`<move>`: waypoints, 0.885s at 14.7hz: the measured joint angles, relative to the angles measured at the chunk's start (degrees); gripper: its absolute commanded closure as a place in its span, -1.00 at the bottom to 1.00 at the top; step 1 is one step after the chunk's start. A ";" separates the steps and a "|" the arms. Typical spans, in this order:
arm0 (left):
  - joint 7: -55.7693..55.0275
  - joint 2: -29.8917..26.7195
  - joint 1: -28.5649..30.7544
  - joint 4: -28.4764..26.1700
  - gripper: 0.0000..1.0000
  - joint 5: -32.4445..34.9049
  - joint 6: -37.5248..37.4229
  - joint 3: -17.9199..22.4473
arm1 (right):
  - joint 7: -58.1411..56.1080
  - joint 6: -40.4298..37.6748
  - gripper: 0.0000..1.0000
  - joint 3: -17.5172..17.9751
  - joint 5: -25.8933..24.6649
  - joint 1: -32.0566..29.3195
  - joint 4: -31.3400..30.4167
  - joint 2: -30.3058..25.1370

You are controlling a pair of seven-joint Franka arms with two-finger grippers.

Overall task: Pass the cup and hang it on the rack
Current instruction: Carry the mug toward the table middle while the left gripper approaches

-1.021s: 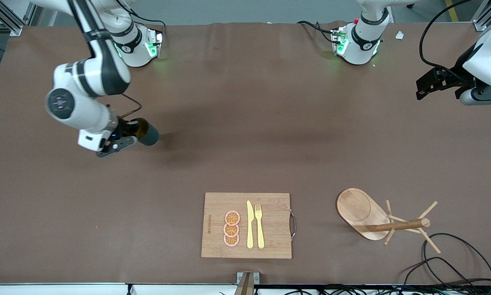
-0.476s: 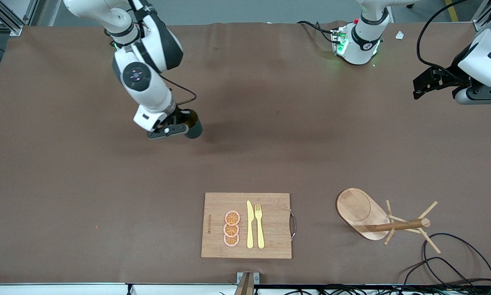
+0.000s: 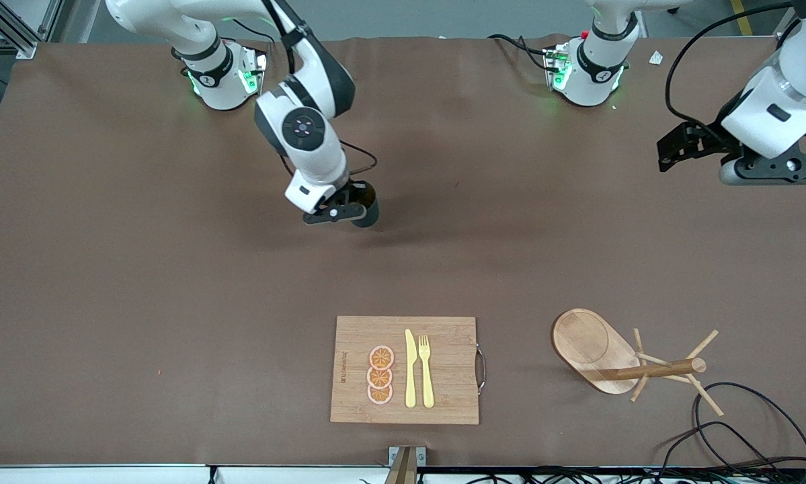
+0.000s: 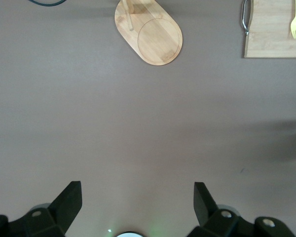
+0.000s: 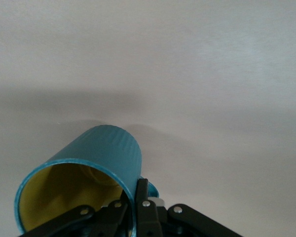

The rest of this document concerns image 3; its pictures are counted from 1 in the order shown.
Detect dark green cup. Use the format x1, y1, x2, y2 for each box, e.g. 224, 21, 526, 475
346, 180, 380, 229

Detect wooden cup rack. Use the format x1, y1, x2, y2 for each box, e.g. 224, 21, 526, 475
552, 308, 725, 417

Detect brown table mat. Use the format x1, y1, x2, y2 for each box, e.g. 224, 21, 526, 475
0, 35, 806, 468

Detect yellow plastic knife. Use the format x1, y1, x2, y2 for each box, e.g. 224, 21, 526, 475
405, 329, 417, 409

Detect yellow plastic fork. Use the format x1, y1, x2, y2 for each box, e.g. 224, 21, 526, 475
419, 335, 436, 409

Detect wooden cutting board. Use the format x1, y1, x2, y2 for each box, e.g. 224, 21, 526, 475
330, 316, 487, 426

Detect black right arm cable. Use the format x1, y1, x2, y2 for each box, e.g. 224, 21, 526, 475
261, 0, 379, 177

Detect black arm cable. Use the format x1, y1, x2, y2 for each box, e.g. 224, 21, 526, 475
665, 2, 795, 130
261, 0, 379, 177

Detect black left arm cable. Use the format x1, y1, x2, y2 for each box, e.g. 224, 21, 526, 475
665, 2, 795, 130

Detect black right base cable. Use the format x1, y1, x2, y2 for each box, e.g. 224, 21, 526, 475
231, 19, 274, 65

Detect black base cable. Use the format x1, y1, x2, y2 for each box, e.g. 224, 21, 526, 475
231, 19, 274, 65
487, 34, 553, 71

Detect black left base cable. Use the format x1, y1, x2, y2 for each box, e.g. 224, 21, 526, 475
487, 34, 553, 71

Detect long black cable loop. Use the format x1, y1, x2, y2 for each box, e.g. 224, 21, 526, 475
693, 382, 806, 471

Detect metal table edge bracket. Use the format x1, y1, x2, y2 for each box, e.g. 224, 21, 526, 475
384, 446, 426, 484

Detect short black cable loop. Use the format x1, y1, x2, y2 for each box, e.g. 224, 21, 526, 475
658, 422, 780, 471

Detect tangled black cables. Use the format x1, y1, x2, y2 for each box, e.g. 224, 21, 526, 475
416, 466, 806, 484

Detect aluminium frame profile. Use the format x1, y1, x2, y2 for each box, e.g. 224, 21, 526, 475
0, 0, 74, 61

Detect white table edge rail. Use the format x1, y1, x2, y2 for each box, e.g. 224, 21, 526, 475
0, 464, 806, 484

